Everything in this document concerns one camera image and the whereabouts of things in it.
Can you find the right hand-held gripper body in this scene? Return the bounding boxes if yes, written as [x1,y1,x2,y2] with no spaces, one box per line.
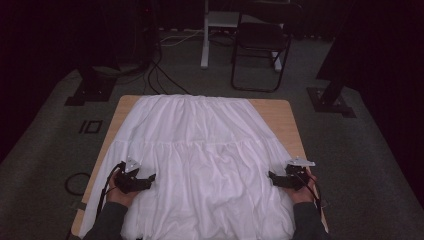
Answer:
[284,157,316,192]

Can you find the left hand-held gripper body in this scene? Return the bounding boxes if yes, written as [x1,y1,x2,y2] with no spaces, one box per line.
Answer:
[114,155,141,195]

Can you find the white skirt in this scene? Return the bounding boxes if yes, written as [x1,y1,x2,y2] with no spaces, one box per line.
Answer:
[78,94,296,240]

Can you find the person's right hand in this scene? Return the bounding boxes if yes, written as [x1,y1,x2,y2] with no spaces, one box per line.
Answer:
[283,169,319,205]

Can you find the person's left hand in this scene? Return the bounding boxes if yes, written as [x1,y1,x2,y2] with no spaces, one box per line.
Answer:
[106,169,139,208]

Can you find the black floor tape marking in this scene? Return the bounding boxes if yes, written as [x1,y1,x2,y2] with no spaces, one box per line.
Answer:
[78,119,103,135]

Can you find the black stand base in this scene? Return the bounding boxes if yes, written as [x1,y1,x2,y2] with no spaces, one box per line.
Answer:
[306,76,357,118]
[64,64,118,107]

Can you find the black folding chair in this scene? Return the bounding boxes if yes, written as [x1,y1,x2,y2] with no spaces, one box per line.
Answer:
[230,1,303,93]

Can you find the dark equipment tower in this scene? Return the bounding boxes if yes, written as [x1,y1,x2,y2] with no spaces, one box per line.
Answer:
[133,0,158,68]

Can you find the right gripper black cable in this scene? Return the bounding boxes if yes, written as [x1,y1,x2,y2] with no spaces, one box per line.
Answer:
[294,171,323,211]

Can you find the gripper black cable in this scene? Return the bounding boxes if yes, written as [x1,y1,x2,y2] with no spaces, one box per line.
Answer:
[294,171,323,211]
[95,162,123,221]

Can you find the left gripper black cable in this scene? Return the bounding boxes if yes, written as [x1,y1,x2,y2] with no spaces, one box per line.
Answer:
[95,162,123,221]

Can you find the black floor cables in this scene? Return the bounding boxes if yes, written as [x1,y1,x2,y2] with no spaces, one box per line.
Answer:
[143,49,193,96]

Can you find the white floor cable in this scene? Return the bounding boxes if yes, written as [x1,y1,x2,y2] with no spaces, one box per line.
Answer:
[159,29,204,47]

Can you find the white desk frame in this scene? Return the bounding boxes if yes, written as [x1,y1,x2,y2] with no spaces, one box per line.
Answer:
[200,0,284,73]

